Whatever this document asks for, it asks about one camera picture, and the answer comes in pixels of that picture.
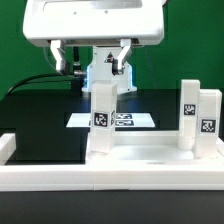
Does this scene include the white U-shaped fence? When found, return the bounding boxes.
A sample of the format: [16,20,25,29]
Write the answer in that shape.
[0,133,224,191]

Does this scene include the white desk top panel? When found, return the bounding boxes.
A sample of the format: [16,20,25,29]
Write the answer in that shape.
[85,131,224,165]

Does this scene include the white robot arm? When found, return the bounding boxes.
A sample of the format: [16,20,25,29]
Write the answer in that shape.
[23,0,166,93]

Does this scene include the fiducial marker sheet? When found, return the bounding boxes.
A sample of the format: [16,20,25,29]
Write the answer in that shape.
[66,113,155,128]

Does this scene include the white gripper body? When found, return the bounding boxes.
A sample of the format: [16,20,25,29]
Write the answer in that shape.
[23,0,164,47]

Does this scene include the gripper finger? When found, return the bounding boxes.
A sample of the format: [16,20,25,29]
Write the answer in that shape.
[112,39,132,75]
[50,40,70,75]

